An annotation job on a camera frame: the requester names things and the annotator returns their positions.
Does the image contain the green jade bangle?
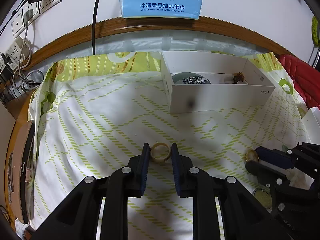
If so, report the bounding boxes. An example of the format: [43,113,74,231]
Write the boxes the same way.
[172,72,210,85]

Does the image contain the amber ring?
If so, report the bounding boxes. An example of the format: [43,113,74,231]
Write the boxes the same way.
[244,148,260,164]

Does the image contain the wall socket panel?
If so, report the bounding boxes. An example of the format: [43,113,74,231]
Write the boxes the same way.
[10,0,62,38]

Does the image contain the white power strip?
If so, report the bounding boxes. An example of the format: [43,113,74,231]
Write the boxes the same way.
[4,36,31,70]

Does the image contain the yellow jade ring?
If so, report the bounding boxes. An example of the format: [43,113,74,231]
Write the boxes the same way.
[150,142,172,165]

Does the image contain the white vivo box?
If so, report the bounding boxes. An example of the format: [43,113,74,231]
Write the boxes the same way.
[161,51,275,114]

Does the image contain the tangled grey cables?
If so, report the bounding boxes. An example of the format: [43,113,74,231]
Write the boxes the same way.
[10,37,45,92]

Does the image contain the wooden bed headboard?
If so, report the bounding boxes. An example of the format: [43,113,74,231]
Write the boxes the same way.
[28,16,292,68]

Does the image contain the black hanging cable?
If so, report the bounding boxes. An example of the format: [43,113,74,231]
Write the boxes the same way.
[91,0,106,55]

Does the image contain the green buddha pendant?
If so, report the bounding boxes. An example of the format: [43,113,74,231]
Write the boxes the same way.
[253,188,272,210]

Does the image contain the white open box right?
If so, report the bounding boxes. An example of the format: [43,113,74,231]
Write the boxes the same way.
[302,107,320,145]

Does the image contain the red down jacket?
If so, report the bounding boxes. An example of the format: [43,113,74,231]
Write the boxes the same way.
[278,54,320,108]

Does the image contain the brown carved bead ornament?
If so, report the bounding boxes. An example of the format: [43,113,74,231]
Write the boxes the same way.
[233,72,245,84]

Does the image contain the green round wall hook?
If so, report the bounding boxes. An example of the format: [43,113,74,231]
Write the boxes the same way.
[311,16,319,47]

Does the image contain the green patterned bed sheet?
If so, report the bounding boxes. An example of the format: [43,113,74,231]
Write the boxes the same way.
[28,52,310,232]

